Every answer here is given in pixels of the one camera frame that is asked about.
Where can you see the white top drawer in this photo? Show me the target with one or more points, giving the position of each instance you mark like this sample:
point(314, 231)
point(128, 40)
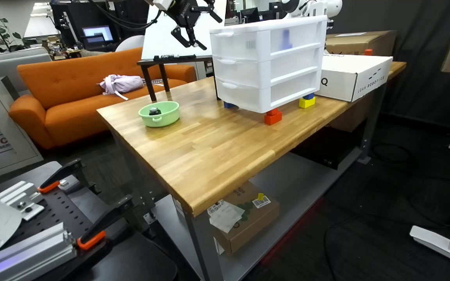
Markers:
point(239, 44)

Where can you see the orange sofa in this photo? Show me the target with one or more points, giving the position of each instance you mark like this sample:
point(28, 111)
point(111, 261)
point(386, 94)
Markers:
point(61, 100)

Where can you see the laptop screen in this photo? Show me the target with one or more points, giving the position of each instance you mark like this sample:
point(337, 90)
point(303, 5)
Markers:
point(97, 34)

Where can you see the dark wooden stand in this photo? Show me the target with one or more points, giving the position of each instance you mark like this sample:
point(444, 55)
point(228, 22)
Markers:
point(161, 61)

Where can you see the brown cardboard box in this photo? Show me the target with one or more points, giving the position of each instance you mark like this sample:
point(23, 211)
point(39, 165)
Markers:
point(378, 42)

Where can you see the white drawer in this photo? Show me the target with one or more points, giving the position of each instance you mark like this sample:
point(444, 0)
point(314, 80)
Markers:
point(247, 72)
point(239, 44)
point(245, 97)

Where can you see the white drawer chest frame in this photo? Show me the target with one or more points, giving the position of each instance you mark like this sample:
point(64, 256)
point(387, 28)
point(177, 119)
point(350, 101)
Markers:
point(294, 56)

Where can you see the white whiteboard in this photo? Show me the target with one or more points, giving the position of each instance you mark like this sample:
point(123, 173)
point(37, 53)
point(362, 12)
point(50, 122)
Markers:
point(209, 22)

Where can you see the orange handled clamp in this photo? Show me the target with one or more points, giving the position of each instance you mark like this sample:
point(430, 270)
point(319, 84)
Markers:
point(97, 231)

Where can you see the small black cylinder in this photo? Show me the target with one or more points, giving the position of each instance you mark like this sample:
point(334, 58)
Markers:
point(153, 111)

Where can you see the white middle drawer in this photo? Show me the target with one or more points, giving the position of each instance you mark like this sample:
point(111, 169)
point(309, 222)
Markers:
point(247, 72)

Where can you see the green plastic bowl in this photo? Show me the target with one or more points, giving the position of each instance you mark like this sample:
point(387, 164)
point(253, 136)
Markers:
point(169, 114)

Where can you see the cardboard box under table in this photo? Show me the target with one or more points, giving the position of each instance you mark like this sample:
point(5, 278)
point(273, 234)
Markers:
point(241, 215)

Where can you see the blue block foot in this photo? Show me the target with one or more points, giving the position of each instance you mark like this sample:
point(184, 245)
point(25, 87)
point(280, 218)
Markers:
point(230, 106)

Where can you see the yellow block foot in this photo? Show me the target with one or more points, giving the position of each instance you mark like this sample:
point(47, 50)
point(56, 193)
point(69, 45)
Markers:
point(306, 101)

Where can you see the white cardboard box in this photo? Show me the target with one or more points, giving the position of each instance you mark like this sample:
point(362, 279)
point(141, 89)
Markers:
point(352, 76)

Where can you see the red block foot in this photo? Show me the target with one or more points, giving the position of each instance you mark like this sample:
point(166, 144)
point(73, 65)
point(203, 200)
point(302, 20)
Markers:
point(273, 115)

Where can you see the pink cloth bundle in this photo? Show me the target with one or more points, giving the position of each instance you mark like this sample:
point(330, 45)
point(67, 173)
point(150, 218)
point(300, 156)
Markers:
point(119, 84)

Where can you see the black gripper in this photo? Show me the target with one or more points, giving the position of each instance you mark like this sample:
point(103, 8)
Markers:
point(186, 12)

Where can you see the white bottom drawer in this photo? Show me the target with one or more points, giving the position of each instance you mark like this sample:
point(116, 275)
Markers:
point(245, 97)

